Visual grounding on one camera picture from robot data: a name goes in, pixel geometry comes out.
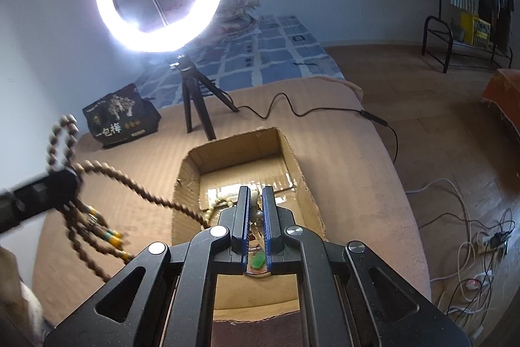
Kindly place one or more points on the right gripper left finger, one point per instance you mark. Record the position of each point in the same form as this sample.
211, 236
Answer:
233, 259

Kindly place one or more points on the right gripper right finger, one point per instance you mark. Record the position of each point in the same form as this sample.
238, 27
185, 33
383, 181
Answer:
276, 220

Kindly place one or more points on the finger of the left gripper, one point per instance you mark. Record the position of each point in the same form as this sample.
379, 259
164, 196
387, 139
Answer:
36, 197

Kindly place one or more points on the red cord jade pendant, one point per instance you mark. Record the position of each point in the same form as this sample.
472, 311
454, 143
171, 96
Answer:
257, 258

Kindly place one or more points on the brown cardboard box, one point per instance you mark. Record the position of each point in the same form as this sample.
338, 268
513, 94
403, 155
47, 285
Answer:
209, 180

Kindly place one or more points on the black snack bag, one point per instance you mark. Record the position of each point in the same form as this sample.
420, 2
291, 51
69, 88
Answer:
121, 117

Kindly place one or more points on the black tripod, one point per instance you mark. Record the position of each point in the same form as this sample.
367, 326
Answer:
192, 81

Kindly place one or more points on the blue patterned bedsheet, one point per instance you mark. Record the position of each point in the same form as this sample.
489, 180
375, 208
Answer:
281, 48

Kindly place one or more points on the floral pillow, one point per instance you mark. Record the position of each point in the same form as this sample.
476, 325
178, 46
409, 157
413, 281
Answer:
235, 17

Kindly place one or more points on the black metal rack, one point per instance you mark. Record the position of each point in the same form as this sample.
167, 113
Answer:
442, 39

